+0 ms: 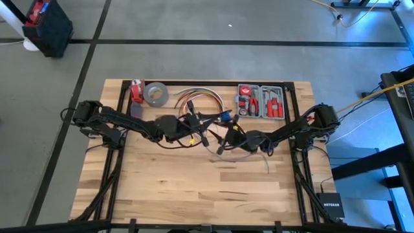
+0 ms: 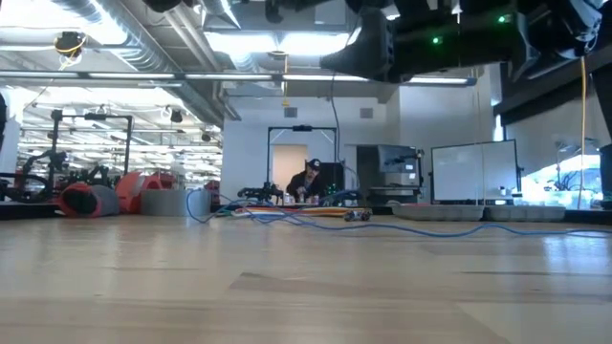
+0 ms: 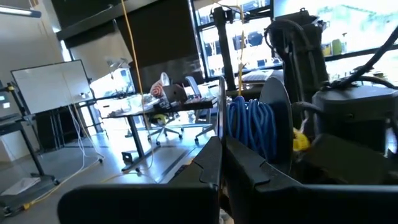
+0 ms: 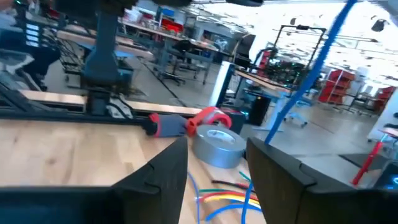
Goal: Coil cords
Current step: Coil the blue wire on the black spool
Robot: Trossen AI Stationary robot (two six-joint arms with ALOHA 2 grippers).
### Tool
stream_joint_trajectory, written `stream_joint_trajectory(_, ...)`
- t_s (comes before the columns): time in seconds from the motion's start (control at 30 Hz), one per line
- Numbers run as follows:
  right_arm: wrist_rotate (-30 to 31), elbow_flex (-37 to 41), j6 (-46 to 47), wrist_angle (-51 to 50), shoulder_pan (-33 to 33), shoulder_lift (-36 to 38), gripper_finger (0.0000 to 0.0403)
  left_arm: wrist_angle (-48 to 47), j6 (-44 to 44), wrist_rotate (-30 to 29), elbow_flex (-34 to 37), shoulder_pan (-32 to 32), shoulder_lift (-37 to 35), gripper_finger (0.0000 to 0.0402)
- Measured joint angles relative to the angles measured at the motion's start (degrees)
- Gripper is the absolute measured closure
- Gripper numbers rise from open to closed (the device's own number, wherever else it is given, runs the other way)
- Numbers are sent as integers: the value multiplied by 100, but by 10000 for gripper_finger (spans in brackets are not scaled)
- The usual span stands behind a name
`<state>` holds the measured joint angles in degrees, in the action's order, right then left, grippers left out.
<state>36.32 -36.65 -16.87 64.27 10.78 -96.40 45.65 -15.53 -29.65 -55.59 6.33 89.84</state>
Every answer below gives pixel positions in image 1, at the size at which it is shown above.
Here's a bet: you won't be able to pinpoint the black crate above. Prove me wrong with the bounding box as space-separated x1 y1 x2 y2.
21 0 74 58

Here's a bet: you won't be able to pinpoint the black desk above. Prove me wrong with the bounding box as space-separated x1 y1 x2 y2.
331 63 414 208

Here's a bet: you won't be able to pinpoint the black network switch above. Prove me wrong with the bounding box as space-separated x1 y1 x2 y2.
316 192 345 219

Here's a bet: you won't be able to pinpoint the blue cord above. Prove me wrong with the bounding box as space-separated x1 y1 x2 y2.
206 111 270 175

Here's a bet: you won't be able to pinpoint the black floor stand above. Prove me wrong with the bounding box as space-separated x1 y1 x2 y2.
330 0 402 10

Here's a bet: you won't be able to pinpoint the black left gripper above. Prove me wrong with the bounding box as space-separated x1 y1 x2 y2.
177 100 224 149

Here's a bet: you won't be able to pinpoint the bundle of coloured wires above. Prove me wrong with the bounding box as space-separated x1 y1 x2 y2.
174 86 226 114

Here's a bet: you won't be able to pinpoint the red-handled pliers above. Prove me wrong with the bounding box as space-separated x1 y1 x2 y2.
248 90 259 117

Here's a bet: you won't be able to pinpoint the grey duct tape roll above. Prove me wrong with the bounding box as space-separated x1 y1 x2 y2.
142 82 169 107

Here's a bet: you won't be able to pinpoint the white post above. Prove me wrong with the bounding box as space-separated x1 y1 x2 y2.
0 0 40 52

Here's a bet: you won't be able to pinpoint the red tape dispenser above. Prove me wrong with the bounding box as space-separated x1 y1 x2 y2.
129 79 146 104

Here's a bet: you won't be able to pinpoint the red box on crate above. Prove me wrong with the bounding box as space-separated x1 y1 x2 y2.
25 0 50 27

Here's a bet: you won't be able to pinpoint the black metal rig frame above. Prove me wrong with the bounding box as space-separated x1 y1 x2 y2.
0 79 414 233

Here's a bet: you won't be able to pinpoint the yellow cable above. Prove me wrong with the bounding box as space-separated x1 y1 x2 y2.
310 0 380 28
336 77 414 114

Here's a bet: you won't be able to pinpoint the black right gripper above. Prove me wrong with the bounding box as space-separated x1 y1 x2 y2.
208 113 252 155

